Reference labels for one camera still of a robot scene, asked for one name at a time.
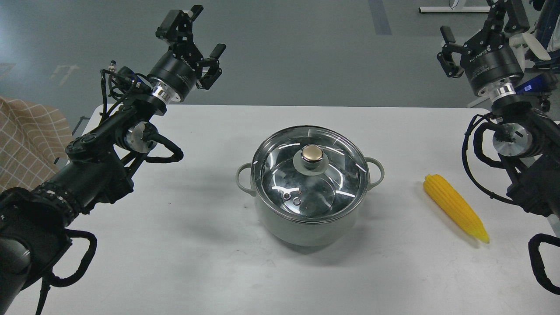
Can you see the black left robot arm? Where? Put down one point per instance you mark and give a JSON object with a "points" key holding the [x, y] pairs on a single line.
{"points": [[36, 241]]}

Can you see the yellow corn cob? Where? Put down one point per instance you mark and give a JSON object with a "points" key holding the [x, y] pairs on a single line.
{"points": [[455, 206]]}

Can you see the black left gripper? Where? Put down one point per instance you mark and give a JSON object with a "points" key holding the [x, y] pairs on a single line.
{"points": [[183, 66]]}

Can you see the grey steel cooking pot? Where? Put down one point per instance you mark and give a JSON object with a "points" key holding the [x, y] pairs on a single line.
{"points": [[295, 233]]}

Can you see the white desk base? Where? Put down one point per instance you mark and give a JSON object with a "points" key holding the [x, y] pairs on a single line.
{"points": [[454, 7]]}

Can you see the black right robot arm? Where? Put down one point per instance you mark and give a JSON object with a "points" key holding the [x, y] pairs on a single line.
{"points": [[514, 135]]}

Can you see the glass pot lid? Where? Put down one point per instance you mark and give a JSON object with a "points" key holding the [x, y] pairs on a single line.
{"points": [[311, 174]]}

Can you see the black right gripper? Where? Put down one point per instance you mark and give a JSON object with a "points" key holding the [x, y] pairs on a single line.
{"points": [[487, 57]]}

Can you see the beige checkered cloth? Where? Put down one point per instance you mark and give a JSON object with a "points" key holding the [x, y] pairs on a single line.
{"points": [[32, 136]]}

